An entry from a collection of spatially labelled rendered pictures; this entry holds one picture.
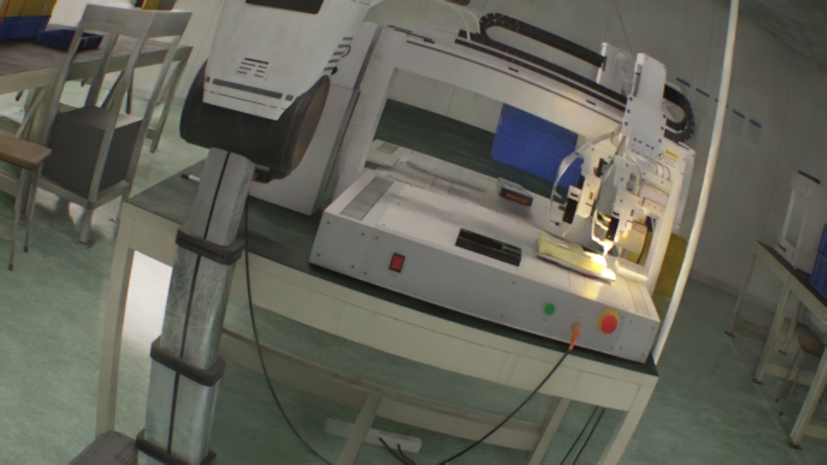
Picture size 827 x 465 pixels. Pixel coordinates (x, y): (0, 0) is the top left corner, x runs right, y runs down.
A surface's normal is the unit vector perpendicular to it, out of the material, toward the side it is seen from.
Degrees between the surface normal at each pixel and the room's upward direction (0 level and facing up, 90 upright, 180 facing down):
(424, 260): 90
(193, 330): 90
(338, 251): 90
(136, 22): 90
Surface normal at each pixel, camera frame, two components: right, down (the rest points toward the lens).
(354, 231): -0.09, 0.15
